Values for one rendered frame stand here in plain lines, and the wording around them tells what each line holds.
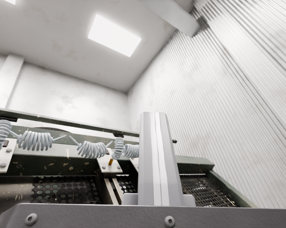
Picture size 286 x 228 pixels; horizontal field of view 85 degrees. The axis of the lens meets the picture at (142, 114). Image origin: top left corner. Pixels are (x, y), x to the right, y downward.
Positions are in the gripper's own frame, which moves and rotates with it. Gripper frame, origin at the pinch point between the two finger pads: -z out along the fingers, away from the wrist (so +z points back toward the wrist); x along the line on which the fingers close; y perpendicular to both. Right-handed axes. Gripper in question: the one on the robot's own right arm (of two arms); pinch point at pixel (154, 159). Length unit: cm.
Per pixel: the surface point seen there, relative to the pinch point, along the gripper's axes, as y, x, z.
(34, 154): 46, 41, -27
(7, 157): 41, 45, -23
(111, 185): 60, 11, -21
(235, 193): 107, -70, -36
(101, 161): 58, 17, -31
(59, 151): 52, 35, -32
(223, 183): 110, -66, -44
